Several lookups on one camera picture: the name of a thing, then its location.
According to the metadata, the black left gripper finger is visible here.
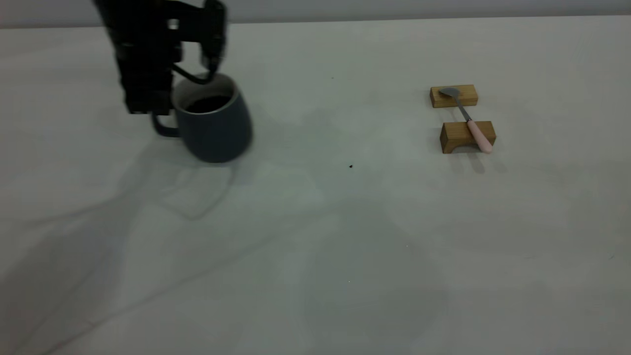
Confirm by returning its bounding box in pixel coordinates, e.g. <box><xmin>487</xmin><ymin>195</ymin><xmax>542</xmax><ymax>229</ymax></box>
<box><xmin>149</xmin><ymin>93</ymin><xmax>174</xmax><ymax>116</ymax></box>
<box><xmin>125</xmin><ymin>94</ymin><xmax>150</xmax><ymax>117</ymax></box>

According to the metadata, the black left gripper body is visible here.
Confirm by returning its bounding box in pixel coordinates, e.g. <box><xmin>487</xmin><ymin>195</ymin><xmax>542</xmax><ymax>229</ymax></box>
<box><xmin>114</xmin><ymin>42</ymin><xmax>184</xmax><ymax>98</ymax></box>

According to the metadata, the dark coffee liquid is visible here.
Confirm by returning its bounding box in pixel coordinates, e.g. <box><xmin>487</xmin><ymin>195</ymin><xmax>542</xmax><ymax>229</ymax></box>
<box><xmin>185</xmin><ymin>95</ymin><xmax>231</xmax><ymax>114</ymax></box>

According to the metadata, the dark grey ceramic mug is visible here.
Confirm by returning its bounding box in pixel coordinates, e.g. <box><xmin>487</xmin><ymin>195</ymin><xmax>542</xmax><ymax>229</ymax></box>
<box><xmin>150</xmin><ymin>73</ymin><xmax>253</xmax><ymax>164</ymax></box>

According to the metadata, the pink handled metal spoon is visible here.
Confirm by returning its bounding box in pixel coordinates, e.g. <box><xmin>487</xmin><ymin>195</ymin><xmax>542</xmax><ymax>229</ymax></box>
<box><xmin>439</xmin><ymin>87</ymin><xmax>494</xmax><ymax>154</ymax></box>

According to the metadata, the arched wooden block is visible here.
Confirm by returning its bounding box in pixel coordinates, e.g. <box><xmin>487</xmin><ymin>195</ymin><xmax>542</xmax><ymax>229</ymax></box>
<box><xmin>440</xmin><ymin>121</ymin><xmax>496</xmax><ymax>154</ymax></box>

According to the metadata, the flat wooden block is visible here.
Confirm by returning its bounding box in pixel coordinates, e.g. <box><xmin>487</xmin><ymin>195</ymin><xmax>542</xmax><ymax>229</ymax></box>
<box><xmin>430</xmin><ymin>84</ymin><xmax>479</xmax><ymax>108</ymax></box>

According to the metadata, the black left camera cable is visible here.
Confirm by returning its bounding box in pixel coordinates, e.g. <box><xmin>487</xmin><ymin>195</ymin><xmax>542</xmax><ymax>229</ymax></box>
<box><xmin>172</xmin><ymin>60</ymin><xmax>218</xmax><ymax>85</ymax></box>

